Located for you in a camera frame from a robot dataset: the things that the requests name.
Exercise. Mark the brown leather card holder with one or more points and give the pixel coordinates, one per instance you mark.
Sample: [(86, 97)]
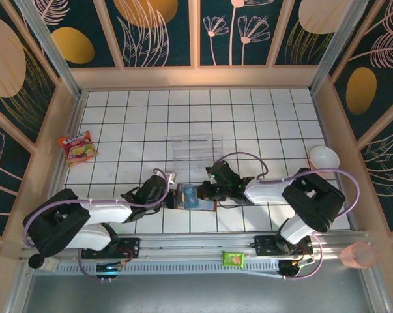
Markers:
[(206, 206)]

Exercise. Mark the clear acrylic box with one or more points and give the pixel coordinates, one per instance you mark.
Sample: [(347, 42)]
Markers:
[(196, 153)]

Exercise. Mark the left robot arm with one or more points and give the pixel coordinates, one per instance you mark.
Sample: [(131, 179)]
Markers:
[(108, 208)]

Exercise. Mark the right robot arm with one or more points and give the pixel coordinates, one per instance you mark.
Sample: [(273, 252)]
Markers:
[(268, 192)]

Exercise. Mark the green snack packet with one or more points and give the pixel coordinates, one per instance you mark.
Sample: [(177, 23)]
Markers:
[(232, 259)]

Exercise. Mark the red snack packet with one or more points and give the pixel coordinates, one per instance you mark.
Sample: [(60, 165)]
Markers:
[(79, 150)]

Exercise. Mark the left controller board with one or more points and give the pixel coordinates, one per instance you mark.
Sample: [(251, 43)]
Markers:
[(109, 272)]

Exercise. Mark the controller board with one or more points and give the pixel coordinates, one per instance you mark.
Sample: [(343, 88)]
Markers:
[(292, 269), (109, 272)]

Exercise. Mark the white bowl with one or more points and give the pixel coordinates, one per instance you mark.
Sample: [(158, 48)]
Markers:
[(325, 156)]

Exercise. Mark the right controller board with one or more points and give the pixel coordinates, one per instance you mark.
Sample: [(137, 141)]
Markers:
[(292, 269)]

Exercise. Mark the white plastic block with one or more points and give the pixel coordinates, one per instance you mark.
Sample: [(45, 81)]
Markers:
[(51, 264)]

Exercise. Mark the black round knob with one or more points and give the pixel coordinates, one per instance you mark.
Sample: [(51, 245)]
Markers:
[(36, 261)]

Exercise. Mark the pink plastic cup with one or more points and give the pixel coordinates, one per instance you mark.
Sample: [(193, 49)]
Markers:
[(359, 256)]

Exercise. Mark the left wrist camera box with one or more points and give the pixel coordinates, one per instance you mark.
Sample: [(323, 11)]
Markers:
[(170, 177)]

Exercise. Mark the aluminium mounting rail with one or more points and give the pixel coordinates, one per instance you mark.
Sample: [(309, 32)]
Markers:
[(189, 246)]

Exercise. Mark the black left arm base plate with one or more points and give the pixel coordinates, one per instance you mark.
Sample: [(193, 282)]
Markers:
[(131, 246)]

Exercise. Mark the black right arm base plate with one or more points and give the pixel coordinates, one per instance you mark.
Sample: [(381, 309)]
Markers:
[(264, 246)]

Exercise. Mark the aluminium frame post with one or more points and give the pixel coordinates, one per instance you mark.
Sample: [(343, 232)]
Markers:
[(52, 52), (338, 45)]

